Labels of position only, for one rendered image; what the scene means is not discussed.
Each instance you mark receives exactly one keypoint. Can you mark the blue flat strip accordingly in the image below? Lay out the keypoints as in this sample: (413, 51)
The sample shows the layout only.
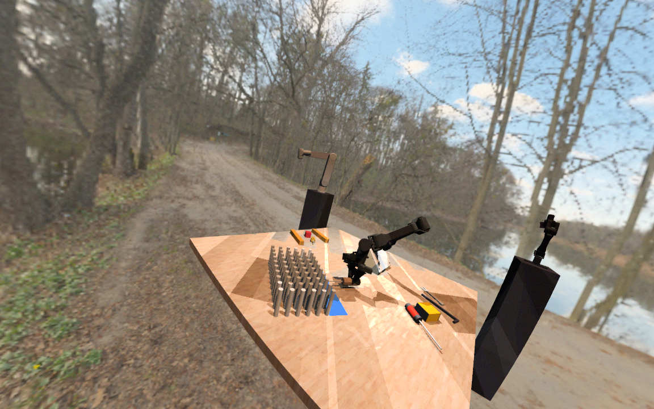
(337, 308)

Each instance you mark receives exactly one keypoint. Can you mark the red-handled screwdriver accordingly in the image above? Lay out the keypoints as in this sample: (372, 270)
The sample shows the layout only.
(418, 319)

